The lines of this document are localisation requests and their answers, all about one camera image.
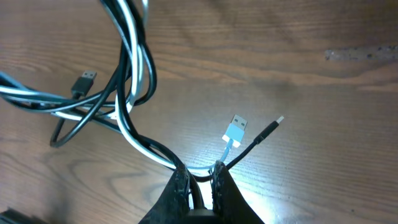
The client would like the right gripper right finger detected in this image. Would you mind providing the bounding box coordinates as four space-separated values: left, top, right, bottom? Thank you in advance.
211 161 264 224

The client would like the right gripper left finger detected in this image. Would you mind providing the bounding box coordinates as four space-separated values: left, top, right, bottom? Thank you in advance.
139 166 190 224

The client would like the black usb cable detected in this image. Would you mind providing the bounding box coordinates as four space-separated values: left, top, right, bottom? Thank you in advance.
0 0 285 215

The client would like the white usb cable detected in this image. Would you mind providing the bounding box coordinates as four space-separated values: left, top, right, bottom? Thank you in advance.
0 0 249 170

